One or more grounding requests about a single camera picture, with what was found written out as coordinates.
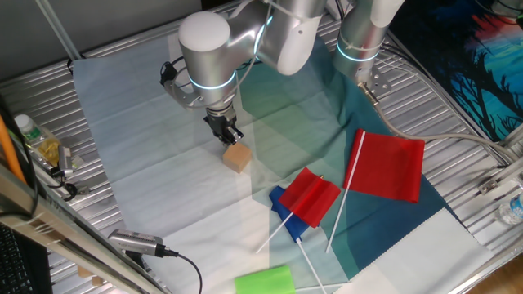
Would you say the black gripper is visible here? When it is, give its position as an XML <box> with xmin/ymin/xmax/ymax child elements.
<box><xmin>203</xmin><ymin>104</ymin><xmax>245</xmax><ymax>147</ymax></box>

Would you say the light wooden cube block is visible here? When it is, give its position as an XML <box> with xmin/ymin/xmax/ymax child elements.
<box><xmin>221</xmin><ymin>141</ymin><xmax>253</xmax><ymax>175</ymax></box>

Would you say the teal and white patterned cloth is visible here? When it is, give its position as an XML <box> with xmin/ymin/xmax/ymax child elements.
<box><xmin>72</xmin><ymin>16</ymin><xmax>495</xmax><ymax>294</ymax></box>

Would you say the small red flag white stick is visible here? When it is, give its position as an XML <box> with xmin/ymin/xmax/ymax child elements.
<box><xmin>256</xmin><ymin>166</ymin><xmax>342</xmax><ymax>255</ymax></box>

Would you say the blue flag white stick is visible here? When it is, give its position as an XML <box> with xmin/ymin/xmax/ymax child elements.
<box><xmin>268</xmin><ymin>185</ymin><xmax>329</xmax><ymax>294</ymax></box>

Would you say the green flag white stick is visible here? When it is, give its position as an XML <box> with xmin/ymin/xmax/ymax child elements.
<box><xmin>234</xmin><ymin>264</ymin><xmax>351</xmax><ymax>294</ymax></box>

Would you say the large red flag white stick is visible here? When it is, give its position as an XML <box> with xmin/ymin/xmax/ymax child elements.
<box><xmin>325</xmin><ymin>128</ymin><xmax>426</xmax><ymax>254</ymax></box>

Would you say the black clamp tool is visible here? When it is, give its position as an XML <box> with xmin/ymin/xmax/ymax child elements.
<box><xmin>47</xmin><ymin>166</ymin><xmax>79</xmax><ymax>202</ymax></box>

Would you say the bottle with yellow liquid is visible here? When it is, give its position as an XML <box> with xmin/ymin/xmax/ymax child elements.
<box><xmin>13</xmin><ymin>114</ymin><xmax>62</xmax><ymax>167</ymax></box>

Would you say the thin silver rod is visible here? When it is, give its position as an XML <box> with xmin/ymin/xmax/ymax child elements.
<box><xmin>34</xmin><ymin>0</ymin><xmax>83</xmax><ymax>62</ymax></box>

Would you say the orange pole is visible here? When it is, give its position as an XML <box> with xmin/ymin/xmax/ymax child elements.
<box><xmin>0</xmin><ymin>114</ymin><xmax>28</xmax><ymax>185</ymax></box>

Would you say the black keyboard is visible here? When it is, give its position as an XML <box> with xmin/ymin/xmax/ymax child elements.
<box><xmin>0</xmin><ymin>222</ymin><xmax>54</xmax><ymax>294</ymax></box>

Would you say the colourful painted poster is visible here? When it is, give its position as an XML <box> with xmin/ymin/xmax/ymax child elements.
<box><xmin>387</xmin><ymin>0</ymin><xmax>523</xmax><ymax>143</ymax></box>

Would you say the clear water bottle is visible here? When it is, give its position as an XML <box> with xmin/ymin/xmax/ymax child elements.
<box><xmin>495</xmin><ymin>192</ymin><xmax>523</xmax><ymax>226</ymax></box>

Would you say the wrist camera with silver bracket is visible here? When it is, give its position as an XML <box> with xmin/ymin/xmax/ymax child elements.
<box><xmin>159</xmin><ymin>60</ymin><xmax>205</xmax><ymax>110</ymax></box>

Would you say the black camera cable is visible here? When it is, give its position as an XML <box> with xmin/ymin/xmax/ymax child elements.
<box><xmin>154</xmin><ymin>243</ymin><xmax>204</xmax><ymax>294</ymax></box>

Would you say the silver ribbed camera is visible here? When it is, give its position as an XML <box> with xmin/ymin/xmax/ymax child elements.
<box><xmin>107</xmin><ymin>228</ymin><xmax>165</xmax><ymax>259</ymax></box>

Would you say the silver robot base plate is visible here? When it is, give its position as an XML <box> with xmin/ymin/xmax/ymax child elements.
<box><xmin>358</xmin><ymin>65</ymin><xmax>393</xmax><ymax>98</ymax></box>

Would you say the aluminium frame beam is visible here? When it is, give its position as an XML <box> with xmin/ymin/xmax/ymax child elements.
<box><xmin>0</xmin><ymin>163</ymin><xmax>172</xmax><ymax>294</ymax></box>

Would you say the thick black cable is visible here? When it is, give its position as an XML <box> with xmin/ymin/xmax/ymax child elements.
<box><xmin>0</xmin><ymin>96</ymin><xmax>41</xmax><ymax>220</ymax></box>

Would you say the thick grey cable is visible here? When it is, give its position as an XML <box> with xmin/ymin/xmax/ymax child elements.
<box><xmin>358</xmin><ymin>82</ymin><xmax>522</xmax><ymax>163</ymax></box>

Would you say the aluminium profile bracket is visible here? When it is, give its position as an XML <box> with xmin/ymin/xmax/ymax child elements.
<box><xmin>477</xmin><ymin>124</ymin><xmax>523</xmax><ymax>195</ymax></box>

